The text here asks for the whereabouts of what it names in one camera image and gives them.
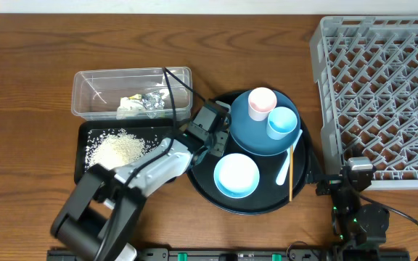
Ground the dark blue plate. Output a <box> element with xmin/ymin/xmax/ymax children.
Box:
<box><xmin>230</xmin><ymin>91</ymin><xmax>300</xmax><ymax>157</ymax></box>

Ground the wooden chopstick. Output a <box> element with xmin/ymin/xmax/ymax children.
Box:
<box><xmin>289</xmin><ymin>145</ymin><xmax>294</xmax><ymax>202</ymax></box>

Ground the clear plastic bin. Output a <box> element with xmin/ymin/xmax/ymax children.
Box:
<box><xmin>71</xmin><ymin>67</ymin><xmax>193</xmax><ymax>120</ymax></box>

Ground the grey dishwasher rack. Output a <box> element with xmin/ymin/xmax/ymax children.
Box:
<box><xmin>310</xmin><ymin>16</ymin><xmax>418</xmax><ymax>190</ymax></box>

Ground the foil wrapper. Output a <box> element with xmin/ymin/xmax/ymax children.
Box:
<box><xmin>142</xmin><ymin>91</ymin><xmax>165</xmax><ymax>110</ymax></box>

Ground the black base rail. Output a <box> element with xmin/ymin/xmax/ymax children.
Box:
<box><xmin>46</xmin><ymin>247</ymin><xmax>411</xmax><ymax>261</ymax></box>

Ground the yellow green snack wrapper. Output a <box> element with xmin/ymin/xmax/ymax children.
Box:
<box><xmin>129</xmin><ymin>94</ymin><xmax>142</xmax><ymax>100</ymax></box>

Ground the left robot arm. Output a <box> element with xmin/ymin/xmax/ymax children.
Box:
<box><xmin>50</xmin><ymin>123</ymin><xmax>229</xmax><ymax>260</ymax></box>

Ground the pink cup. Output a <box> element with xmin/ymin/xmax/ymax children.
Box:
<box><xmin>248</xmin><ymin>87</ymin><xmax>277</xmax><ymax>121</ymax></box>

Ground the round black tray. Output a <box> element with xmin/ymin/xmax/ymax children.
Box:
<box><xmin>187</xmin><ymin>126</ymin><xmax>313</xmax><ymax>215</ymax></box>

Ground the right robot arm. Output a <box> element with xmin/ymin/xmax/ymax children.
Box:
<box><xmin>311</xmin><ymin>149</ymin><xmax>392</xmax><ymax>261</ymax></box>

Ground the black rectangular tray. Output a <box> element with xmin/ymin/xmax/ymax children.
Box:
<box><xmin>74</xmin><ymin>119</ymin><xmax>172</xmax><ymax>181</ymax></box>

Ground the pile of white rice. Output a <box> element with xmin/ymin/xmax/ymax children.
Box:
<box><xmin>84</xmin><ymin>128</ymin><xmax>160</xmax><ymax>170</ymax></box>

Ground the light blue bowl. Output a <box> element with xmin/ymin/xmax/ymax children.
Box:
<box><xmin>213</xmin><ymin>153</ymin><xmax>260</xmax><ymax>199</ymax></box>

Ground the light blue cup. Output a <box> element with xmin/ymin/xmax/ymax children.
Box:
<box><xmin>266</xmin><ymin>107</ymin><xmax>298</xmax><ymax>140</ymax></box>

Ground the white paper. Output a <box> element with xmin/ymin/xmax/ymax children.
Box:
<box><xmin>116</xmin><ymin>96</ymin><xmax>145</xmax><ymax>120</ymax></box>

